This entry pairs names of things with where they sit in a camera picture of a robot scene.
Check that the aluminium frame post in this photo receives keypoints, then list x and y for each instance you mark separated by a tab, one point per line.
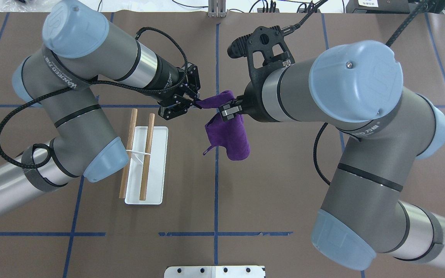
217	8

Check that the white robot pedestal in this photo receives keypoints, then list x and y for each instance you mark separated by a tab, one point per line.
225	271

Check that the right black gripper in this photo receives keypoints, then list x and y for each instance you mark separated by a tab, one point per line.
254	103

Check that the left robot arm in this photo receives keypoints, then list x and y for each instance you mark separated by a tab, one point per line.
82	48

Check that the black box device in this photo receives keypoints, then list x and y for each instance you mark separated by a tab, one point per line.
377	7

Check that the purple towel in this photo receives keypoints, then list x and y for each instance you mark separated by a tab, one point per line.
230	134

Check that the white towel rack base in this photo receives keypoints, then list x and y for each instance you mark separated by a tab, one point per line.
157	165

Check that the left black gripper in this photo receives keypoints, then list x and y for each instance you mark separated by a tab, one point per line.
167	77

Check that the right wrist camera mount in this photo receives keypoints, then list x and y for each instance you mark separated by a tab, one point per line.
269	41

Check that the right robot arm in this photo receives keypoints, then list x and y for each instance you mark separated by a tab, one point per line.
358	88

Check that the shorter wooden rack rod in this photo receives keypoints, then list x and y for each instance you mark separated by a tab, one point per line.
147	157

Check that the taller wooden rack rod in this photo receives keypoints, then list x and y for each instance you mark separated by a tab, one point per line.
130	140

